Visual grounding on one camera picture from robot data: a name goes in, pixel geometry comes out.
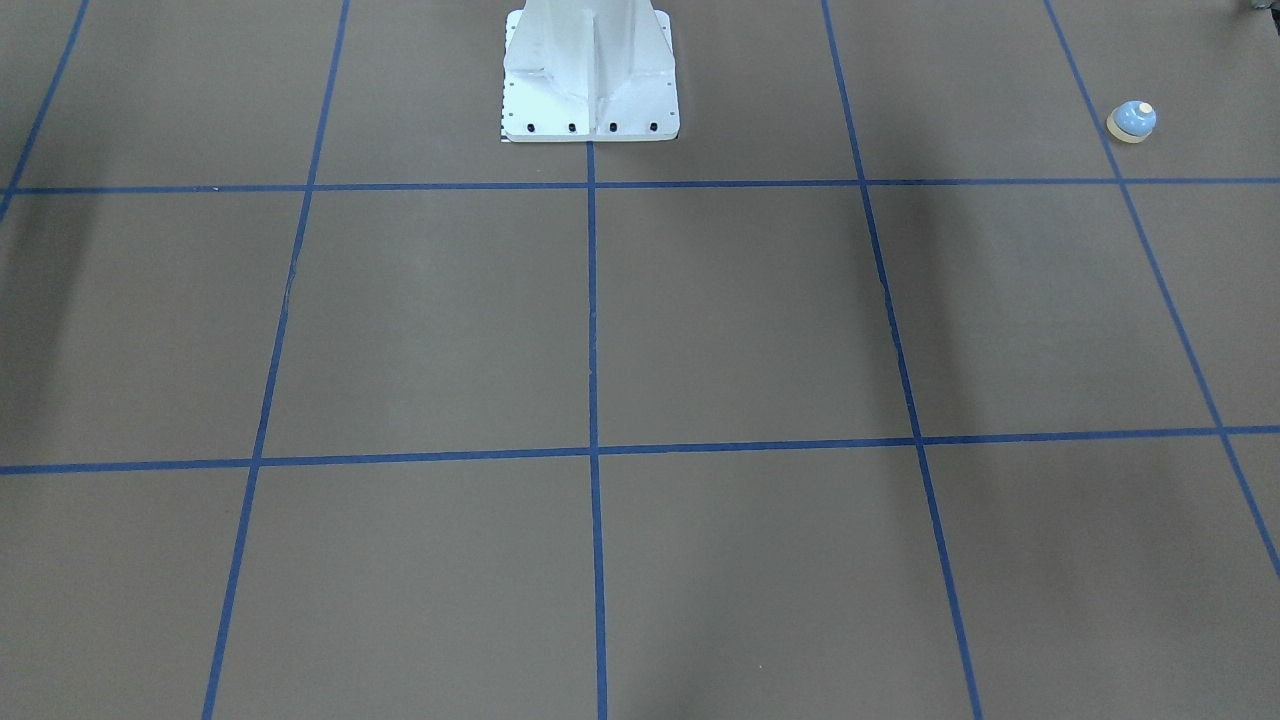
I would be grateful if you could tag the blue desk bell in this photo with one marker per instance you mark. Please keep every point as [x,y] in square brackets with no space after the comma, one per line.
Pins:
[1132,122]

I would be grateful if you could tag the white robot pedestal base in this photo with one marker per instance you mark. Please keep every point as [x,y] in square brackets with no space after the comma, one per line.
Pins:
[589,71]

